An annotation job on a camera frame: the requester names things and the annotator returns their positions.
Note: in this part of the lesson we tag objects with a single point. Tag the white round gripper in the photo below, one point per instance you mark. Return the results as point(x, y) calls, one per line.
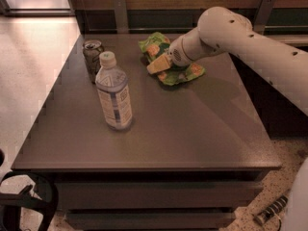
point(176, 53)

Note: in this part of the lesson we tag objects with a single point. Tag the green rice chip bag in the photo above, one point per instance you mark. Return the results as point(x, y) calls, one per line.
point(156, 45)

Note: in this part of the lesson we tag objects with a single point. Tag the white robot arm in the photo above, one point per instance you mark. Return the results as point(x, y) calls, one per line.
point(219, 30)

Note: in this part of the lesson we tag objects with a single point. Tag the clear plastic water bottle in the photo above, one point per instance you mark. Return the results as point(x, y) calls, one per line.
point(113, 91)

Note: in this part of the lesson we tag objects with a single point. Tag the dark soda can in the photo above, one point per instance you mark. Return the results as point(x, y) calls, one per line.
point(92, 48)

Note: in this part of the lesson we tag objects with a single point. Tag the black chair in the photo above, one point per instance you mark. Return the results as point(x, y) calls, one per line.
point(12, 203)

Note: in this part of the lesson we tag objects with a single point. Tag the left metal wall bracket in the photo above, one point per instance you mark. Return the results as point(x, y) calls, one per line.
point(121, 17)

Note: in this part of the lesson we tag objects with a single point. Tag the metal wall bracket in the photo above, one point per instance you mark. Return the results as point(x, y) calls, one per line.
point(262, 15)
point(121, 17)

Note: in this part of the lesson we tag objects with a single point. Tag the right metal wall bracket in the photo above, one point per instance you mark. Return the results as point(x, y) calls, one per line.
point(262, 15)

